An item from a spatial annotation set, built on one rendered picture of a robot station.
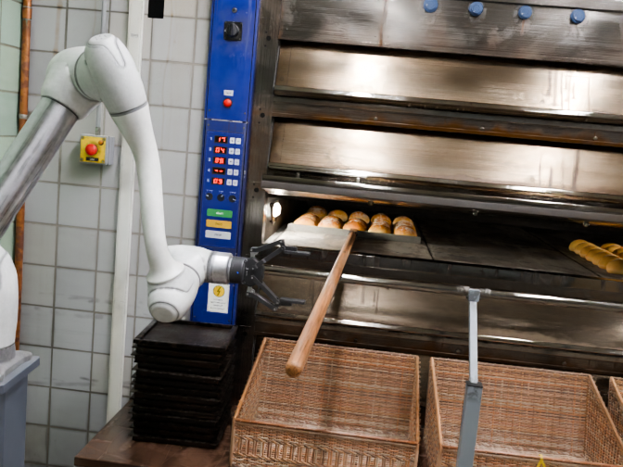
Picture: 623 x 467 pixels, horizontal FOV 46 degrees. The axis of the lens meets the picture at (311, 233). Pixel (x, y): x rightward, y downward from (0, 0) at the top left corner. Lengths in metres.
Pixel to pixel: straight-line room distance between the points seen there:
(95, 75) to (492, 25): 1.35
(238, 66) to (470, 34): 0.78
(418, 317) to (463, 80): 0.82
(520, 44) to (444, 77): 0.27
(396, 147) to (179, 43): 0.83
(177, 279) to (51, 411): 1.21
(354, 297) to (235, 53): 0.94
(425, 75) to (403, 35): 0.15
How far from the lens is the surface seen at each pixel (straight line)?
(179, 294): 1.88
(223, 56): 2.56
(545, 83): 2.59
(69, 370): 2.89
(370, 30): 2.56
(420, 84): 2.52
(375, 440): 2.19
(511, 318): 2.63
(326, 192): 2.38
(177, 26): 2.64
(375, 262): 2.55
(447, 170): 2.52
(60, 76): 1.96
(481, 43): 2.57
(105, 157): 2.62
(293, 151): 2.53
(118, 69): 1.84
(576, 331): 2.68
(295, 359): 1.25
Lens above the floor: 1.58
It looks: 8 degrees down
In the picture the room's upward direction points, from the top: 5 degrees clockwise
